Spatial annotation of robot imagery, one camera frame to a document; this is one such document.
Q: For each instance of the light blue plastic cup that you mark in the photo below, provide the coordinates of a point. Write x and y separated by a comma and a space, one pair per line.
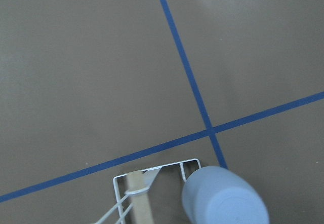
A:
214, 194

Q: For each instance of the white wire cup rack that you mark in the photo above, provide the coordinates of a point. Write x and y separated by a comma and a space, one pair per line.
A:
131, 192

